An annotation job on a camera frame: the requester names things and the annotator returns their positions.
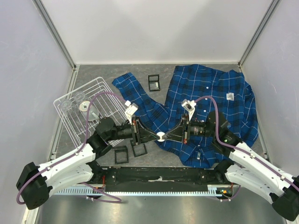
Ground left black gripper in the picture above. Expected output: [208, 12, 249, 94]
[107, 115, 160, 145]

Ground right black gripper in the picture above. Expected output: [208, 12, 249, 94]
[163, 113, 216, 144]

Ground light blue round brooch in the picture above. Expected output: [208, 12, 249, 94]
[157, 132, 165, 142]

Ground blue plaid shirt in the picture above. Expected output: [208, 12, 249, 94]
[111, 65, 259, 168]

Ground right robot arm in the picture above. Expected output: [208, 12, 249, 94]
[160, 111, 299, 221]

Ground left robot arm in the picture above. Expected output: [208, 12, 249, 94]
[16, 117, 164, 210]

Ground white ceramic mug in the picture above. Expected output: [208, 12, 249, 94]
[79, 101, 100, 122]

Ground clear glass right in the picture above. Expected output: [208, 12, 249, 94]
[73, 91, 89, 105]

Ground clear glass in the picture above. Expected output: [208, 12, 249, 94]
[61, 99, 75, 117]
[73, 91, 89, 105]

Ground clear glass left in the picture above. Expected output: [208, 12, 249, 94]
[61, 99, 75, 117]

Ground black frame front middle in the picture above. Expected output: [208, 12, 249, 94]
[130, 140, 148, 157]

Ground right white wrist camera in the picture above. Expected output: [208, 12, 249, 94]
[181, 99, 196, 121]

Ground black frame near rack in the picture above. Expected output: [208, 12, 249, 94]
[114, 146, 129, 165]

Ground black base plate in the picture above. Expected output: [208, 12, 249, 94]
[88, 167, 231, 185]

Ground black frame at back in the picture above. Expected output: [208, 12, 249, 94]
[148, 74, 161, 91]

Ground white wire dish rack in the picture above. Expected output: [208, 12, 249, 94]
[51, 77, 127, 159]

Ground light blue cable duct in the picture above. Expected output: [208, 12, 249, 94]
[55, 185, 230, 196]

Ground right aluminium frame post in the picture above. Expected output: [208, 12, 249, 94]
[238, 0, 281, 70]

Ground aluminium frame post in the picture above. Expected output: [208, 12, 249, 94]
[32, 0, 78, 70]
[238, 0, 281, 70]

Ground left aluminium frame post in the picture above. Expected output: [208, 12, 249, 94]
[32, 0, 78, 70]

